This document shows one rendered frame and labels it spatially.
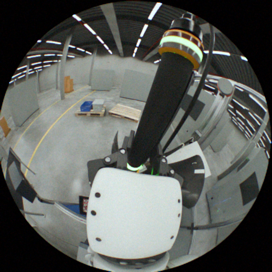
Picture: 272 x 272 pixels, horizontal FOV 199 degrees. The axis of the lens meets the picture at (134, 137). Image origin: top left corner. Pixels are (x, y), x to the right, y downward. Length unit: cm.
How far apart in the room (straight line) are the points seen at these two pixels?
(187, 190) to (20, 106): 630
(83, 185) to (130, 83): 548
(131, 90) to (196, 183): 556
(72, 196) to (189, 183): 171
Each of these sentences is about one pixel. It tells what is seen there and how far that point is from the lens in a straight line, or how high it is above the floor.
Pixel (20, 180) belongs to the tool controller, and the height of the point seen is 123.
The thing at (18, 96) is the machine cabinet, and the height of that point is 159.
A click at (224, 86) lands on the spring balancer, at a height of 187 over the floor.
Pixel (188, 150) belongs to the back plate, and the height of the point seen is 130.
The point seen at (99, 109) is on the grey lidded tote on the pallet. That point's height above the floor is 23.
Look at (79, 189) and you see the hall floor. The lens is 169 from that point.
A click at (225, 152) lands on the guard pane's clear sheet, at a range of 79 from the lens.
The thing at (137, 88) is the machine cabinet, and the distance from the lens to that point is 561.
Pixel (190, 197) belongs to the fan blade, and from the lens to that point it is 21.
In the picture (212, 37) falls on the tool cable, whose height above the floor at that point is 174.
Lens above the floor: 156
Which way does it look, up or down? 41 degrees down
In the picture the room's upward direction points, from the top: 19 degrees clockwise
